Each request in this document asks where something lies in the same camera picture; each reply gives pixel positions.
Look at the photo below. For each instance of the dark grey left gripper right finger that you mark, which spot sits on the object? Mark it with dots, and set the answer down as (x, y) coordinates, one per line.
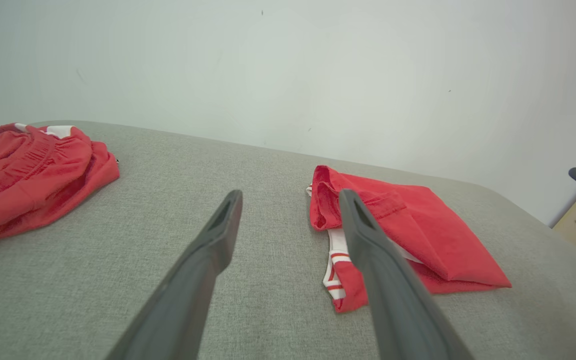
(398, 300)

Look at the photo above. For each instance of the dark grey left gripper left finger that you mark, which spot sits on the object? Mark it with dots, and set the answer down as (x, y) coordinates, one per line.
(188, 300)

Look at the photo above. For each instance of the red shorts with Bulls print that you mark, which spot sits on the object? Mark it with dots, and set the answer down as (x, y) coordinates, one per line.
(23, 180)

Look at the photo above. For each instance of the red white jersey top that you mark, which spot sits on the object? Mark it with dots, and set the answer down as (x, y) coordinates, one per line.
(438, 230)

